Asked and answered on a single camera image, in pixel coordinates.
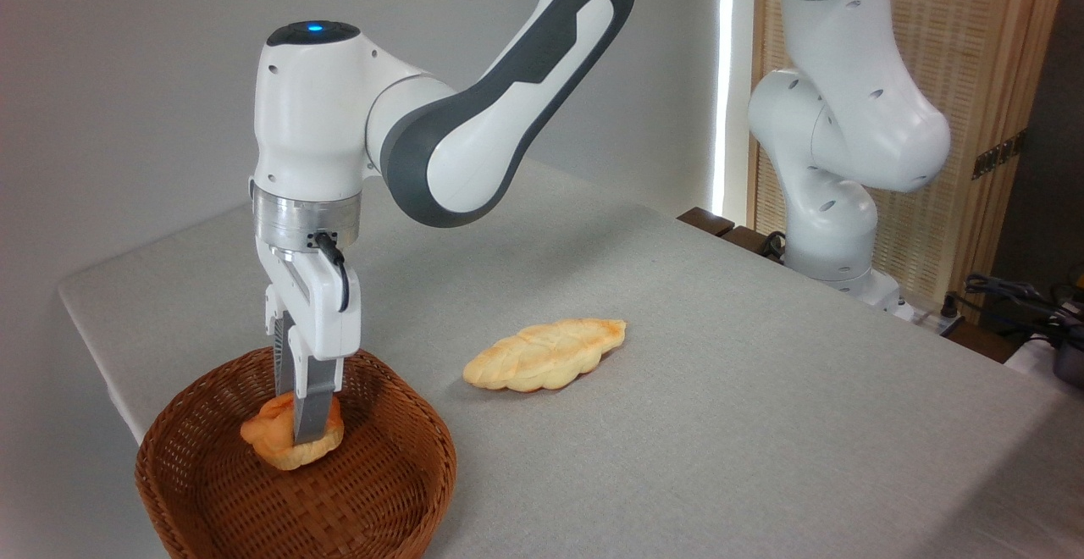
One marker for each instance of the round golden bread roll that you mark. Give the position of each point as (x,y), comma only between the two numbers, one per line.
(267,436)

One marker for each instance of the dark wooden robot platform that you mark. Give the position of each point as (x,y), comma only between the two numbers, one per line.
(707,221)

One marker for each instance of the white power strip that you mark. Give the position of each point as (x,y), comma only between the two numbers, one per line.
(927,319)

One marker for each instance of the bamboo wooden folding screen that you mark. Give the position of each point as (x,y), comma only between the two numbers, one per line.
(974,34)

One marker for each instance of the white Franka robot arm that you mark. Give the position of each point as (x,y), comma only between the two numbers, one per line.
(313,135)

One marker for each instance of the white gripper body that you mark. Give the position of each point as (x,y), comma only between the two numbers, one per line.
(326,322)

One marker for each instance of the long braided bread loaf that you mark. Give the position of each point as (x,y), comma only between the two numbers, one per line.
(542,356)

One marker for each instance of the grey tablecloth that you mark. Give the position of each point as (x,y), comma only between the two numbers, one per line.
(720,415)

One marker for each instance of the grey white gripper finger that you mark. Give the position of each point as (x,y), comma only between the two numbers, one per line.
(312,402)
(278,356)

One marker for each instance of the brown wicker basket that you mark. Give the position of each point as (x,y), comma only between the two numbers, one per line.
(381,474)

